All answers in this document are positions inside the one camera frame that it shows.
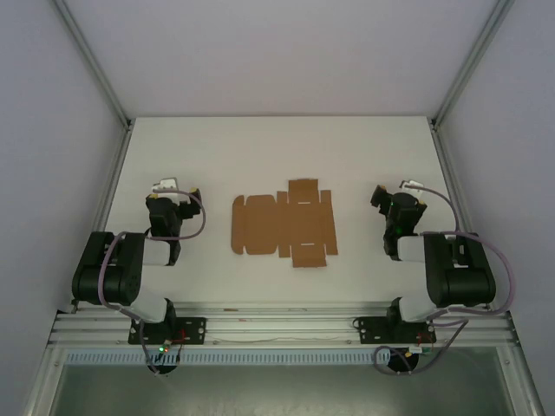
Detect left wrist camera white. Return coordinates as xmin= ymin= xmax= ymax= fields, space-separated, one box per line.
xmin=151 ymin=176 xmax=180 ymax=195

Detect aluminium mounting rail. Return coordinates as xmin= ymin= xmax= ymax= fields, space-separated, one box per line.
xmin=46 ymin=302 xmax=520 ymax=348

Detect aluminium table side rail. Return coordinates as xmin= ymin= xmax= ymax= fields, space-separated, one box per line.
xmin=69 ymin=123 xmax=134 ymax=314
xmin=429 ymin=122 xmax=493 ymax=312

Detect brown cardboard box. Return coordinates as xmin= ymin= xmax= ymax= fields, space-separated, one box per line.
xmin=232 ymin=178 xmax=338 ymax=269

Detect slotted cable duct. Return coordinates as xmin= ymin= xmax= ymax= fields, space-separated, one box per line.
xmin=63 ymin=350 xmax=394 ymax=366

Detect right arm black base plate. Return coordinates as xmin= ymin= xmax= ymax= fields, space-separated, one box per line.
xmin=352 ymin=315 xmax=436 ymax=346

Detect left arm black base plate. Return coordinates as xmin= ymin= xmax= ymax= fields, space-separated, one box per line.
xmin=127 ymin=317 xmax=207 ymax=346

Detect black round grommet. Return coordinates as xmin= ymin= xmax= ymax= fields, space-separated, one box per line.
xmin=387 ymin=348 xmax=421 ymax=374
xmin=147 ymin=361 xmax=179 ymax=377

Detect aluminium frame leg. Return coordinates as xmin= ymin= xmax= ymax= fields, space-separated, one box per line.
xmin=23 ymin=346 xmax=66 ymax=416
xmin=496 ymin=346 xmax=545 ymax=416

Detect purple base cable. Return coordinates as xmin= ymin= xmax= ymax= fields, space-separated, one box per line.
xmin=373 ymin=318 xmax=470 ymax=376
xmin=143 ymin=322 xmax=182 ymax=376

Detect aluminium frame post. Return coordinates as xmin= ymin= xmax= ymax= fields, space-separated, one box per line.
xmin=430 ymin=0 xmax=516 ymax=129
xmin=52 ymin=0 xmax=133 ymax=131

